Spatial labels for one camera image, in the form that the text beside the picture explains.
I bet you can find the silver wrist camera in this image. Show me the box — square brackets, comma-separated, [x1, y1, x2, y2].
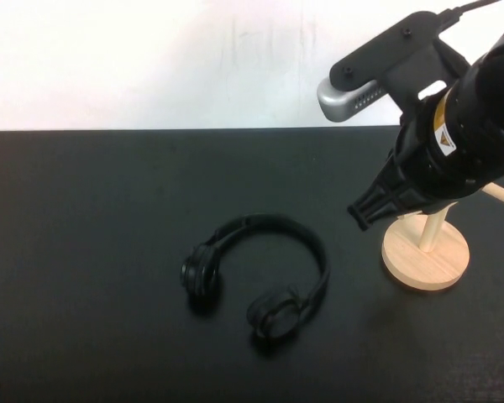
[317, 76, 384, 123]

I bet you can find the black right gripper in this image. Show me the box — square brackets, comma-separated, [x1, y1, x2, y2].
[346, 98, 461, 232]

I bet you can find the light wooden headphone stand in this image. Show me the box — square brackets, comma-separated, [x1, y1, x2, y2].
[381, 183, 504, 291]

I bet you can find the black camera cable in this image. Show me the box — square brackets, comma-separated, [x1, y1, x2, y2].
[435, 0, 501, 23]

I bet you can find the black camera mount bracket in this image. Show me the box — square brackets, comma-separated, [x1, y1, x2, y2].
[328, 11, 472, 111]

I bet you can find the black over-ear headphones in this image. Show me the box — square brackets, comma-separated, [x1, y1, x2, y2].
[179, 212, 332, 342]

